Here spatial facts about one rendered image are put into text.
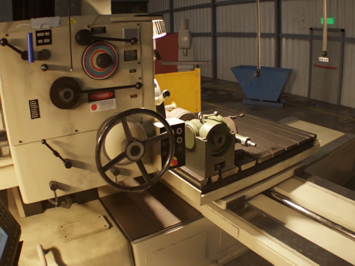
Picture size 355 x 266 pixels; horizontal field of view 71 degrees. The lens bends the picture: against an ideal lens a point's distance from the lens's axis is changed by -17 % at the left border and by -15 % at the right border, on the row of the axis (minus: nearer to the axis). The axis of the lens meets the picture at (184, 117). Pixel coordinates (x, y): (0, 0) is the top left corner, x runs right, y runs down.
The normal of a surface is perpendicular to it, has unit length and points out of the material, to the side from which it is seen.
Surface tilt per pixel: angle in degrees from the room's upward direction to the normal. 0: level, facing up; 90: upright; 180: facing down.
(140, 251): 90
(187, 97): 90
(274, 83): 90
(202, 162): 90
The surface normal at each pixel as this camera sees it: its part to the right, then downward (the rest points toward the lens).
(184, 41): -0.04, 0.28
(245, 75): -0.47, 0.25
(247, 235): -0.83, 0.17
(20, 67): 0.55, 0.22
